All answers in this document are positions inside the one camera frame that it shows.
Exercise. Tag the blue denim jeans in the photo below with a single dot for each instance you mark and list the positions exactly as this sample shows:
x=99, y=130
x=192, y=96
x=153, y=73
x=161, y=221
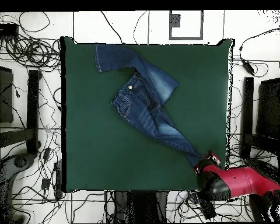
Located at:
x=135, y=105

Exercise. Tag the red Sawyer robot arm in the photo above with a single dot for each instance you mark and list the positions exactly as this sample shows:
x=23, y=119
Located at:
x=242, y=182

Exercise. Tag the black flat box device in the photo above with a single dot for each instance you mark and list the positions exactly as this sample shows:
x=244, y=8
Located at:
x=3, y=29

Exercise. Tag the black metal bar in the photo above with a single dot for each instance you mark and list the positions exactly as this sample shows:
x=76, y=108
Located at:
x=33, y=112
x=246, y=116

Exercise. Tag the black power strip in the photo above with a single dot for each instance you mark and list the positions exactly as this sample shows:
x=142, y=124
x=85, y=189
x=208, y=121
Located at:
x=58, y=179
x=208, y=210

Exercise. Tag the black case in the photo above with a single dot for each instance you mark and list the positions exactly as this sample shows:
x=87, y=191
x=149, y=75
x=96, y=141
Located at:
x=269, y=109
x=2, y=95

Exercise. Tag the black power adapter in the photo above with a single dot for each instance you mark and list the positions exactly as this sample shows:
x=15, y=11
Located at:
x=248, y=65

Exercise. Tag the dark green table cloth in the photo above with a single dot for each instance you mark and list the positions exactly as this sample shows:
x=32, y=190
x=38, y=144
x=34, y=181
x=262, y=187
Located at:
x=95, y=151

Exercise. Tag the small black plug adapter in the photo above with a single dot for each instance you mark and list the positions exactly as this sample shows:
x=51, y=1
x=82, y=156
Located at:
x=45, y=183

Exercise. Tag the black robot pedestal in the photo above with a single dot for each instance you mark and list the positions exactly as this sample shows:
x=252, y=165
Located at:
x=140, y=205

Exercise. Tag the grey square frame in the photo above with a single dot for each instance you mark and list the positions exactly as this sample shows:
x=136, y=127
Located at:
x=186, y=37

